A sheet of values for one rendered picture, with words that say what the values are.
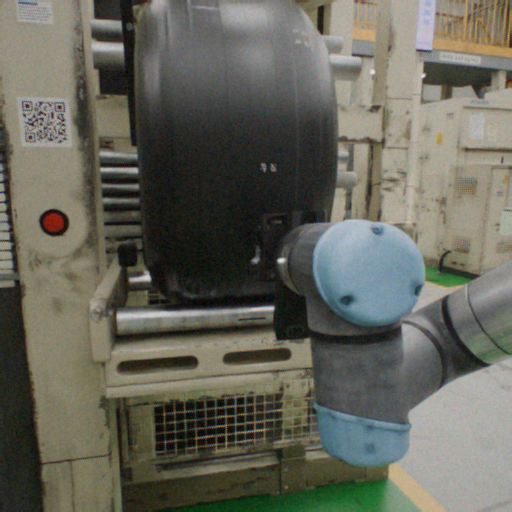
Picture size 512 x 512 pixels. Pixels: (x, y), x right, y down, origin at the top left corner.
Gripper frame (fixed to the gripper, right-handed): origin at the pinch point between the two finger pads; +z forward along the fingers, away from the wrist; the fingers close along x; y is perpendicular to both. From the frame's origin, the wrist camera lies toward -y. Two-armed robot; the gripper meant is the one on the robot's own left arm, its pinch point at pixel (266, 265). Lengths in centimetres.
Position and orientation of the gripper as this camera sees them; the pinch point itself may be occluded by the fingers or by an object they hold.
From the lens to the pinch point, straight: 65.0
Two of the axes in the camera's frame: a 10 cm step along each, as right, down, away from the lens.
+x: -9.8, 0.4, -2.0
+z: -2.0, -0.7, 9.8
